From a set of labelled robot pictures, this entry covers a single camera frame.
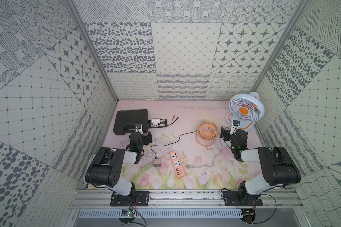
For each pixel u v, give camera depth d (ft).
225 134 2.81
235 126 2.66
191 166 2.75
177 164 2.75
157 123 3.32
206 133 3.05
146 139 2.83
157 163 2.81
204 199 2.48
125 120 3.41
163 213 2.30
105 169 1.47
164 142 3.13
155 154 2.91
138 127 2.68
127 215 2.30
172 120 3.52
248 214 2.40
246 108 2.82
